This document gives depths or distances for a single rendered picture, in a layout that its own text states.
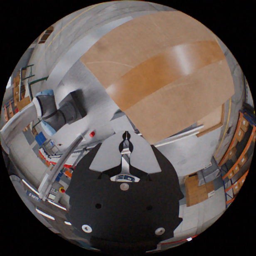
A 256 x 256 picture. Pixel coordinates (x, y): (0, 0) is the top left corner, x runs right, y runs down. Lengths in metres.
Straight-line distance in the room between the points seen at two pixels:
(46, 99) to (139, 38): 0.44
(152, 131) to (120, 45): 0.17
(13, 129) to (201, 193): 3.90
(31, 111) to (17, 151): 7.98
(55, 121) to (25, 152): 7.77
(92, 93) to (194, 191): 3.67
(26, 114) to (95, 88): 0.40
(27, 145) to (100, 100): 8.00
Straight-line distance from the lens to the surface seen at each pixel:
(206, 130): 0.69
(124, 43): 0.15
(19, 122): 0.43
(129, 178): 0.91
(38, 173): 8.46
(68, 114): 0.56
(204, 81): 0.18
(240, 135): 3.52
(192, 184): 3.59
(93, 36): 0.61
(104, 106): 0.50
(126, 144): 0.54
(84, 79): 0.55
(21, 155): 8.33
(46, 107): 0.47
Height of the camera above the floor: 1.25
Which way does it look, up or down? 55 degrees down
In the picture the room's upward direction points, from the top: 162 degrees counter-clockwise
